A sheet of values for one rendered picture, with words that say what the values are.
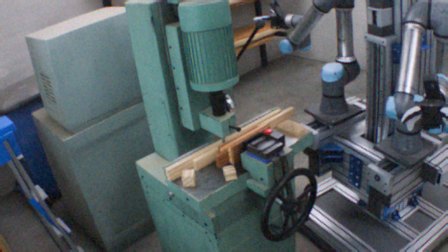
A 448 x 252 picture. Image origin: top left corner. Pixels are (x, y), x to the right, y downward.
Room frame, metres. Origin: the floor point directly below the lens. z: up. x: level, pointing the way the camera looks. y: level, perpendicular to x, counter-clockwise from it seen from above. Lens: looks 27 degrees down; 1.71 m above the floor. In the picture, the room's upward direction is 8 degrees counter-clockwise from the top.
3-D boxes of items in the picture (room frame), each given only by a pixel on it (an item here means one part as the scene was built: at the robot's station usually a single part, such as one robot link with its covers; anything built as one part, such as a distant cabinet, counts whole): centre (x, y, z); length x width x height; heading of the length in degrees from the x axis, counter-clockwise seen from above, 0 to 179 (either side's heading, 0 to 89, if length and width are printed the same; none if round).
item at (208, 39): (1.34, 0.01, 1.35); 0.18 x 0.18 x 0.31
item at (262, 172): (1.21, -0.14, 0.92); 0.15 x 0.13 x 0.09; 126
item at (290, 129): (1.44, -0.28, 0.92); 0.14 x 0.09 x 0.04; 36
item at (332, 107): (1.74, -0.56, 0.87); 0.15 x 0.15 x 0.10
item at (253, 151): (1.21, -0.14, 0.99); 0.13 x 0.11 x 0.06; 126
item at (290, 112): (1.41, -0.09, 0.92); 0.55 x 0.02 x 0.04; 126
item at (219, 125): (1.35, 0.02, 1.03); 0.14 x 0.07 x 0.09; 36
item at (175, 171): (1.38, -0.01, 0.93); 0.60 x 0.02 x 0.05; 126
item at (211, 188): (1.28, -0.09, 0.87); 0.61 x 0.30 x 0.06; 126
